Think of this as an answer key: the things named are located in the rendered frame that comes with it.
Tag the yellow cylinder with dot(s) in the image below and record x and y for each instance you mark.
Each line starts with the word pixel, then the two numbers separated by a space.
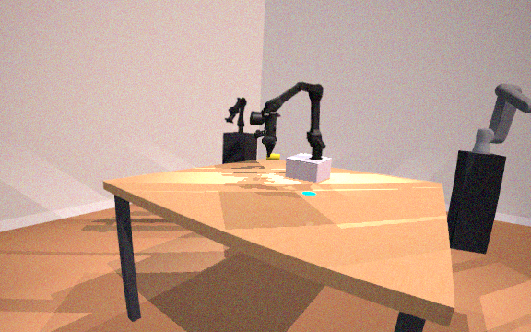
pixel 273 157

